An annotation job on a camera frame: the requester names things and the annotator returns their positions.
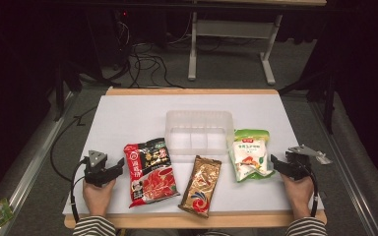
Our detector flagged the clear plastic basket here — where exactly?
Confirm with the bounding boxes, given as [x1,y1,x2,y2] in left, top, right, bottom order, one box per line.
[163,109,235,156]

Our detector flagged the black metal stand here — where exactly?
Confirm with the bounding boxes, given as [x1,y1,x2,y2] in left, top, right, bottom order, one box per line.
[276,69,339,136]
[52,60,84,123]

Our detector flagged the hand-held gripper cable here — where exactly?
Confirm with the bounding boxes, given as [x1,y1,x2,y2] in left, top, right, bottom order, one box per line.
[308,169,321,218]
[69,156,91,224]

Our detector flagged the red and black food packet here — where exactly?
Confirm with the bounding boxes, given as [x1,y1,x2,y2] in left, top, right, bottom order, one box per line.
[123,137,181,209]

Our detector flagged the left hand-held gripper cable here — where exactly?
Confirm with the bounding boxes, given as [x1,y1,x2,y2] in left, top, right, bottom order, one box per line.
[69,156,91,224]

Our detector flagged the black floor cable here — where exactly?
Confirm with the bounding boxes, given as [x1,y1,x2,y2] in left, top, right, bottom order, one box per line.
[49,105,98,183]

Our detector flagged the person's right hand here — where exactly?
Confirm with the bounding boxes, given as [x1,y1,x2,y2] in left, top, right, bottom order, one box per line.
[280,172,315,220]

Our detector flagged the white metal desk frame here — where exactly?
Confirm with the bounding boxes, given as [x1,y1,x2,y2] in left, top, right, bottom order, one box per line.
[187,10,284,87]

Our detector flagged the right hand-held gripper cable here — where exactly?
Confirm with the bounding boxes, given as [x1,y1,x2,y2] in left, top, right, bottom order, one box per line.
[308,169,321,218]

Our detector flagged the aluminium rail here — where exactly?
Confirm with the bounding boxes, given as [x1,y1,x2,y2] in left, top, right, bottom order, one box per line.
[308,100,378,236]
[0,90,77,236]

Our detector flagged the tangle of black cables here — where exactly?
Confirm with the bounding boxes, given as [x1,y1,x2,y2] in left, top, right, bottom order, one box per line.
[110,13,186,89]

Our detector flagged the white and green food packet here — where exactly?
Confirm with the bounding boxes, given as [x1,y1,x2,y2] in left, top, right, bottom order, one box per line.
[226,128,276,183]

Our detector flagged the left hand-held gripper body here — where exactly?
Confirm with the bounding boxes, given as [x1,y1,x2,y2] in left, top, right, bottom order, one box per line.
[84,149,119,189]

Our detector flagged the person's left hand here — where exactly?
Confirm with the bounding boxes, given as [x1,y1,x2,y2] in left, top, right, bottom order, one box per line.
[82,177,117,218]

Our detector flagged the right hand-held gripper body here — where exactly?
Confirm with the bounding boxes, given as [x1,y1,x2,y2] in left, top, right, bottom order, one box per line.
[284,145,321,182]

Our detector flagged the gold foil packet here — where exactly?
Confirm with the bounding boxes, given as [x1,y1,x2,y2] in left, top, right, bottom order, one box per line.
[177,154,222,219]

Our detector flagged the small white wrapper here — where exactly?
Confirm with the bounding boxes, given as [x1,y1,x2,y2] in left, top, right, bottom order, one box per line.
[315,150,334,165]

